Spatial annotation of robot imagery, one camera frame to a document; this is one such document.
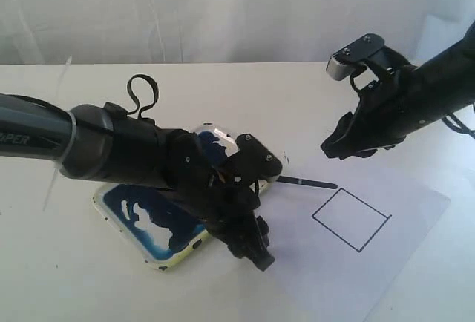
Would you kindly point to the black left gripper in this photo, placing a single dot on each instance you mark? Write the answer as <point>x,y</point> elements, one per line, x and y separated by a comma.
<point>225,208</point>

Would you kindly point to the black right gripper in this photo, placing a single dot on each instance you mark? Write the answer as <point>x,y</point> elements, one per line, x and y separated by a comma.
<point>385,115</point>

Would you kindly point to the black paintbrush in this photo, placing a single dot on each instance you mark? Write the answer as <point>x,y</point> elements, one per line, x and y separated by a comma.
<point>306,182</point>

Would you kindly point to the left robot arm black grey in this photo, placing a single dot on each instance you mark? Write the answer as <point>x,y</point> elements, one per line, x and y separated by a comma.
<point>105,144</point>

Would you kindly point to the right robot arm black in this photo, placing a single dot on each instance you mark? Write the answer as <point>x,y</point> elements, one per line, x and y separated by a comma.
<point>446,85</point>

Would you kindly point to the white paint tray with blue paint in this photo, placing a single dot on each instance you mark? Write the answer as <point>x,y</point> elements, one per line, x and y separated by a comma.
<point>151,218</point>

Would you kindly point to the white paper sheet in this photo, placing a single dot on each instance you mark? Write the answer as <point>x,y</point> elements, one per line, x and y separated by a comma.
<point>337,249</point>

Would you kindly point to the white backdrop curtain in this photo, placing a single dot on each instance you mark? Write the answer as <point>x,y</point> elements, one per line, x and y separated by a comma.
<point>191,31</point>

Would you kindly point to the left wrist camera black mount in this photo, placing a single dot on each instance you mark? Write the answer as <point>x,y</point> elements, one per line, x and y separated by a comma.
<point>252,162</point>

